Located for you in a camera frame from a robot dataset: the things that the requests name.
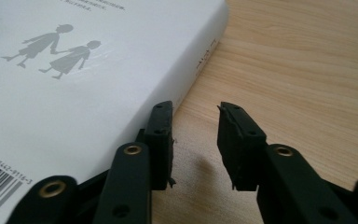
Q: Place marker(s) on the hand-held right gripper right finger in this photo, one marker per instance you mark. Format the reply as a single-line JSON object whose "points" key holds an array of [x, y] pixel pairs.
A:
{"points": [[245, 149]]}

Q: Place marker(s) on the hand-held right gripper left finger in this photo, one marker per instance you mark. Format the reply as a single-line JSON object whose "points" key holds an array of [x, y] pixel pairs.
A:
{"points": [[160, 155]]}

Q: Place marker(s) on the thick white book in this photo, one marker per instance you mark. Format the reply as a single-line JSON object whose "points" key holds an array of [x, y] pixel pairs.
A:
{"points": [[90, 102]]}

